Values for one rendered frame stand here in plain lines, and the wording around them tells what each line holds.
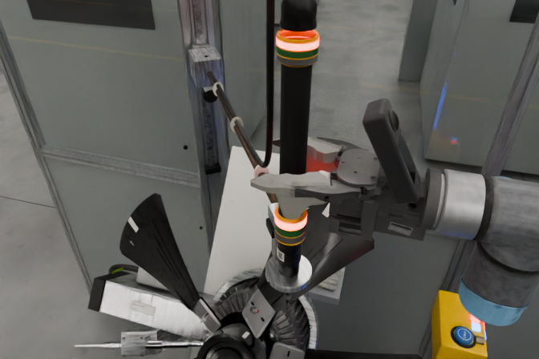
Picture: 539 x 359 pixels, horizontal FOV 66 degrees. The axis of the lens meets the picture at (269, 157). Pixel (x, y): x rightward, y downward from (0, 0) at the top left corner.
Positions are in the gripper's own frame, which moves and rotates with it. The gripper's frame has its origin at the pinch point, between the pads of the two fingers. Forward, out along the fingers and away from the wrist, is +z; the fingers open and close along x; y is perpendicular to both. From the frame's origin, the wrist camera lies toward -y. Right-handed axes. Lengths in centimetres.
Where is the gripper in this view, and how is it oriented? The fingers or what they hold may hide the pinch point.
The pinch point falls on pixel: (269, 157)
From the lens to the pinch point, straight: 51.4
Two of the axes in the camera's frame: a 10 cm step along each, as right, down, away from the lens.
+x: 2.9, -5.4, 7.9
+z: -9.6, -1.6, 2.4
